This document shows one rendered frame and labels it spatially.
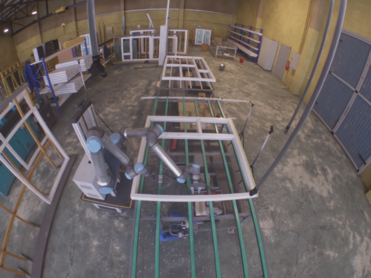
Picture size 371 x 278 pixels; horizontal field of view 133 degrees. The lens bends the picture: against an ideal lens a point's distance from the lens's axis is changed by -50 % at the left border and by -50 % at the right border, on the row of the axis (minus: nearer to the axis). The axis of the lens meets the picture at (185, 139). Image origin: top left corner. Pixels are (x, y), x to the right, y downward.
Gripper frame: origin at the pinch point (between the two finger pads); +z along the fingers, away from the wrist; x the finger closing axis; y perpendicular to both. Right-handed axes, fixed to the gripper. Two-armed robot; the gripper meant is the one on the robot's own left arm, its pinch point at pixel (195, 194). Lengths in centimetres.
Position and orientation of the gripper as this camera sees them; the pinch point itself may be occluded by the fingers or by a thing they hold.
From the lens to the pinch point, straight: 182.7
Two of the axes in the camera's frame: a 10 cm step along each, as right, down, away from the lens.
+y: 0.7, -1.9, -9.8
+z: -0.1, 9.8, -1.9
